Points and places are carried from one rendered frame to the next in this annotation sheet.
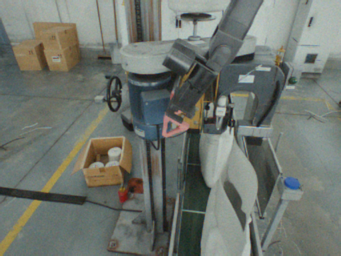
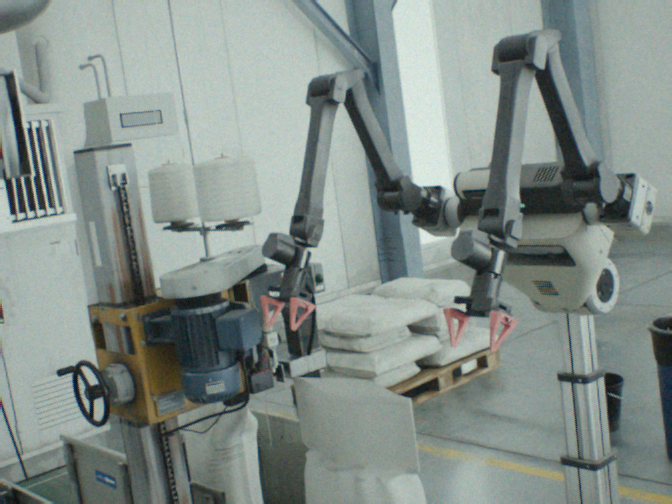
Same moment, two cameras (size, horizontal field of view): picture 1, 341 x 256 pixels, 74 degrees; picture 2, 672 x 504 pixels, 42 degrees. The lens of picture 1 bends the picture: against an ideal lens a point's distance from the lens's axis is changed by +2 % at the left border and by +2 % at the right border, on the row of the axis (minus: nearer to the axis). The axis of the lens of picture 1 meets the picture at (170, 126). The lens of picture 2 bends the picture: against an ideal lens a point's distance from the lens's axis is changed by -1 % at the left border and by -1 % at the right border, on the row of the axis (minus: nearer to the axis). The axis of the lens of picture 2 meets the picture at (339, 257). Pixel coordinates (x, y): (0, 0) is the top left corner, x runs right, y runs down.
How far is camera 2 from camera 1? 1.84 m
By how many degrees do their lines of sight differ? 53
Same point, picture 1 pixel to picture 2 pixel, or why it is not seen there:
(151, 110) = (245, 327)
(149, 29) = (143, 264)
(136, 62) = (209, 279)
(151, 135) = (232, 383)
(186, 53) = (287, 240)
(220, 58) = (317, 234)
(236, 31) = (318, 213)
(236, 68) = (263, 280)
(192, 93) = (301, 274)
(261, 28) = (70, 303)
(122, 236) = not seen: outside the picture
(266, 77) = not seen: hidden behind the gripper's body
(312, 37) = not seen: hidden behind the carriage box
